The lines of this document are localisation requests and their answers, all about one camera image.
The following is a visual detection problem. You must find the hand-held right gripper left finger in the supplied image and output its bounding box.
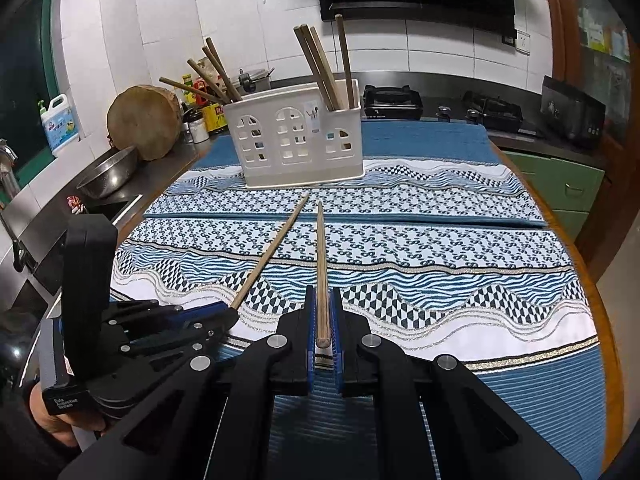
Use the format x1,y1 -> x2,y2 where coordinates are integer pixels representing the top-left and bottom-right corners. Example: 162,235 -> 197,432
60,285 -> 319,480

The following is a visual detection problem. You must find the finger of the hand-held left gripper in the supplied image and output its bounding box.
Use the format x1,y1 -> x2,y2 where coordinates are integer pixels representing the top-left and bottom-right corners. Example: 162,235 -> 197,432
127,310 -> 238,361
150,301 -> 228,326

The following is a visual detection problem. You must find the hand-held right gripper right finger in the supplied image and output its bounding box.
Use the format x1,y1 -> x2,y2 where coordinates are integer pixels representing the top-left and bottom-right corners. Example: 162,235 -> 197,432
331,287 -> 582,480

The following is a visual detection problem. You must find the single wooden chopstick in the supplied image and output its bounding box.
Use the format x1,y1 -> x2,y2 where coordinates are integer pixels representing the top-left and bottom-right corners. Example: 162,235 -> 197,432
229,193 -> 310,312
315,201 -> 332,350

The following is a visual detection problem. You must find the white plastic utensil holder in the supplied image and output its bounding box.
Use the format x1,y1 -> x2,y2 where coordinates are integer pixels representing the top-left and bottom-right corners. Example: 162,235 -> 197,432
222,77 -> 363,190

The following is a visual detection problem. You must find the bunch of wooden chopsticks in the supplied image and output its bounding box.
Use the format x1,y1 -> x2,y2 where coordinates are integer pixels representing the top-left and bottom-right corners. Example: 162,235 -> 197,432
159,13 -> 358,112

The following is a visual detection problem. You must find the person's left hand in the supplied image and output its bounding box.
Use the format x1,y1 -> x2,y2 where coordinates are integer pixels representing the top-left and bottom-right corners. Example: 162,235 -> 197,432
22,380 -> 108,448

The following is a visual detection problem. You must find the stainless steel bowl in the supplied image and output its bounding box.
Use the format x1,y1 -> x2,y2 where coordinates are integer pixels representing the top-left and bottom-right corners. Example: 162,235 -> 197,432
75,146 -> 139,200

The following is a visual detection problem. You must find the blue patterned woven mat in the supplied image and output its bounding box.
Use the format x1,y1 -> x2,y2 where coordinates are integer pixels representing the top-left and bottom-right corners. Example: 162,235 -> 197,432
144,122 -> 549,229
107,216 -> 603,480

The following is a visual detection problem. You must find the metal faucet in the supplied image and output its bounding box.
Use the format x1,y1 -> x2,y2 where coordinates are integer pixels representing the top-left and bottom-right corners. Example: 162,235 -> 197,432
0,139 -> 21,201

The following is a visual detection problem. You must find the white dish soap bottle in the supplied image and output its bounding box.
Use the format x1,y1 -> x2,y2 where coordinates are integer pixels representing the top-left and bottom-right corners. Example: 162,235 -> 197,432
37,94 -> 81,157

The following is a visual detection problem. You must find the round wooden cutting board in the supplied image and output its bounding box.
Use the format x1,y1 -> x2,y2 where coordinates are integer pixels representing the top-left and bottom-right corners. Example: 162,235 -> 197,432
106,85 -> 182,162

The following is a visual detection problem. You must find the white jar with black lid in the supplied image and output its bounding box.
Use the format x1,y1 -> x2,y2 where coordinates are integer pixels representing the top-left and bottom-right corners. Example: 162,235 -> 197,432
189,110 -> 210,145

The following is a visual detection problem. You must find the dark soy sauce bottle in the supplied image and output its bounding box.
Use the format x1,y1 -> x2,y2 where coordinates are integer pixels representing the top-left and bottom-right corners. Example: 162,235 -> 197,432
202,92 -> 228,135

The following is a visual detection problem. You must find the green framed window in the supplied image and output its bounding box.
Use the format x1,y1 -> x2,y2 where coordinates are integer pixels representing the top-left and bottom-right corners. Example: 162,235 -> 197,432
0,0 -> 58,171

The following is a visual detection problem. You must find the metal pressure cooker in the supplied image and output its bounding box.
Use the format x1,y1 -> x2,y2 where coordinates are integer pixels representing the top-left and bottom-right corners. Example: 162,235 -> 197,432
237,67 -> 275,93

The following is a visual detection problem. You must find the black gas stove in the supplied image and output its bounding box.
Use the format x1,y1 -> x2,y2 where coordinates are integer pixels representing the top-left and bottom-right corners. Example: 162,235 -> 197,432
361,84 -> 546,141

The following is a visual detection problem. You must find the green drawer cabinet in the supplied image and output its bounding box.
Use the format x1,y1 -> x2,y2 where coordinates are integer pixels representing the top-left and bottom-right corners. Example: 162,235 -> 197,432
500,147 -> 606,246

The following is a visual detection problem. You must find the black countertop appliance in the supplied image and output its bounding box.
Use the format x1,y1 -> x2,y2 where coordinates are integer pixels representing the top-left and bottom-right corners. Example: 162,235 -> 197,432
540,76 -> 607,148

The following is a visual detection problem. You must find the wooden glass-door cabinet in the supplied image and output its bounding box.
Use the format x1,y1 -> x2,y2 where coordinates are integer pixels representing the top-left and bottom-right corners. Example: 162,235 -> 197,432
537,0 -> 640,281

